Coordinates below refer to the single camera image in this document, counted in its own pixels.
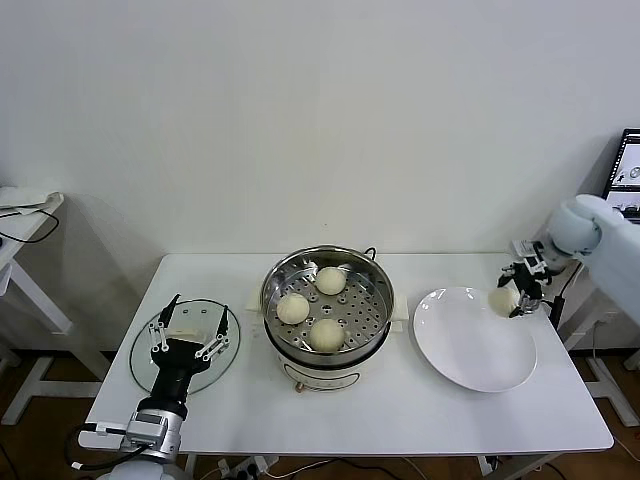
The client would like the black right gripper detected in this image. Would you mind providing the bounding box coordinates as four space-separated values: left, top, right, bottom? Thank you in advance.
496 264 544 320

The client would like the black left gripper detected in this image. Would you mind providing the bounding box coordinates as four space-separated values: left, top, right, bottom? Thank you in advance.
147 293 231 409

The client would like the white steamed baozi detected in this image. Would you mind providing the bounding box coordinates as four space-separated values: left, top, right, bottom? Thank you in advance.
276 293 310 325
308 319 346 352
314 266 347 296
487 287 521 318

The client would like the round glass pot lid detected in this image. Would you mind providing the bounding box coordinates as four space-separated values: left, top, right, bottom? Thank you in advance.
129 298 243 397

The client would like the stainless steel steamer basket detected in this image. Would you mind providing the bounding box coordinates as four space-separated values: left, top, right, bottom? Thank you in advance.
260 244 396 365

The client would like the white round plate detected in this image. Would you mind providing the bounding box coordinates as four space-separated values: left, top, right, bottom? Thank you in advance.
412 286 540 395

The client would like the white laptop side table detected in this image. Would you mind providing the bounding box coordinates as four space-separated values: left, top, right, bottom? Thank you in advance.
557 294 640 429

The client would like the white electric cooker pot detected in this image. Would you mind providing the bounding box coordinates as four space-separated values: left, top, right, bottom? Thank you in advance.
246 287 409 395

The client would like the white power strip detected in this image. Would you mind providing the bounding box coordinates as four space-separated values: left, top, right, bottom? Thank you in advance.
217 455 281 477

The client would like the grey open laptop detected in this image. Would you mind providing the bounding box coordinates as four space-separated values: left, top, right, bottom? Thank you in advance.
603 128 640 224

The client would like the white side table with cloth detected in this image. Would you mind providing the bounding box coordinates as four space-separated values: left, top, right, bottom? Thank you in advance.
0 192 119 426

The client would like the white folded cloth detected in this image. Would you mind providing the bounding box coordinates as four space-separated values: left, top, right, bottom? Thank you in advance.
0 184 66 217

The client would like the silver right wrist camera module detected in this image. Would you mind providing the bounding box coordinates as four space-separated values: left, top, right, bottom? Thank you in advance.
510 239 546 274

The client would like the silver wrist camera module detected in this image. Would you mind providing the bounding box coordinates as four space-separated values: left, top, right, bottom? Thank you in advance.
94 407 171 449
510 239 546 274

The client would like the black laptop power cable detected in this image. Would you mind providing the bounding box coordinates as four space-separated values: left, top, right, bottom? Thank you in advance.
542 262 584 329

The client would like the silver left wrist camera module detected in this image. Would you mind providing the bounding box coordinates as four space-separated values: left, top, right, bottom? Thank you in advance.
94 407 171 449

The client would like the thin black cable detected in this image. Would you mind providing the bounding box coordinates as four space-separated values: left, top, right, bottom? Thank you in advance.
0 207 61 246

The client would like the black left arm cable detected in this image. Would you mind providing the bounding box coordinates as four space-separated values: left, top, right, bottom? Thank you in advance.
64 424 146 471

